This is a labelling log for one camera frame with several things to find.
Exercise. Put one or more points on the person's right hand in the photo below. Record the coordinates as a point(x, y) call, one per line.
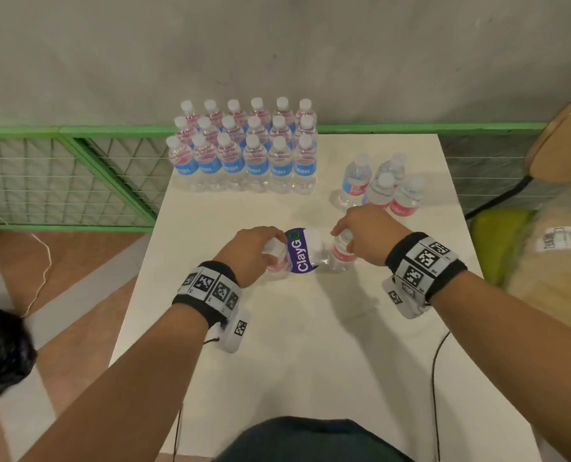
point(374, 233)

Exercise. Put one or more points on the person's left hand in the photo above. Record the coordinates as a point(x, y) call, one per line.
point(244, 254)

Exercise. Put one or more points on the person's right fingers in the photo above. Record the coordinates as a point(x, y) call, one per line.
point(344, 225)

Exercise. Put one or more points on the person's left fingers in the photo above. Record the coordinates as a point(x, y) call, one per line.
point(271, 233)

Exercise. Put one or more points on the small red label water bottle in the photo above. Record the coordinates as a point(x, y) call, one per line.
point(340, 257)
point(393, 165)
point(379, 192)
point(280, 257)
point(407, 199)

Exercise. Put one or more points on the person's right forearm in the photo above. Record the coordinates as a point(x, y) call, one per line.
point(516, 346)

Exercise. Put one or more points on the person's left forearm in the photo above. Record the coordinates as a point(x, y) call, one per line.
point(131, 384)

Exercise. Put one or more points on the round purple sticker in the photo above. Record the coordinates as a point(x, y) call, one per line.
point(300, 257)

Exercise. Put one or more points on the blue red label water bottle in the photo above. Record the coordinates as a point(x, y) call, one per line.
point(355, 182)

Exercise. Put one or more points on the rows of clear water bottles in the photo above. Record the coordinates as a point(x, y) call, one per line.
point(247, 158)

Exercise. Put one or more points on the black marker wristband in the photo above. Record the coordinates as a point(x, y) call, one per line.
point(425, 264)
point(208, 291)

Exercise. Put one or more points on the green cushion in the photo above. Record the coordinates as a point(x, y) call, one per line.
point(494, 235)

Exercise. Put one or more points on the person's dark shirt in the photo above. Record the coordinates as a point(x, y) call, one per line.
point(309, 442)

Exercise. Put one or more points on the clear plastic bag with label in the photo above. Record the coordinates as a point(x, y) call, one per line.
point(554, 269)

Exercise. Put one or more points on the wooden chair with black leg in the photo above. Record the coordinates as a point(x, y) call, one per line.
point(564, 144)

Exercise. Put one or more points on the black plastic bag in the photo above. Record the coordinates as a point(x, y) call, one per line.
point(1, 351)

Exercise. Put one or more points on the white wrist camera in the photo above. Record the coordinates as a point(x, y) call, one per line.
point(403, 298)
point(235, 331)

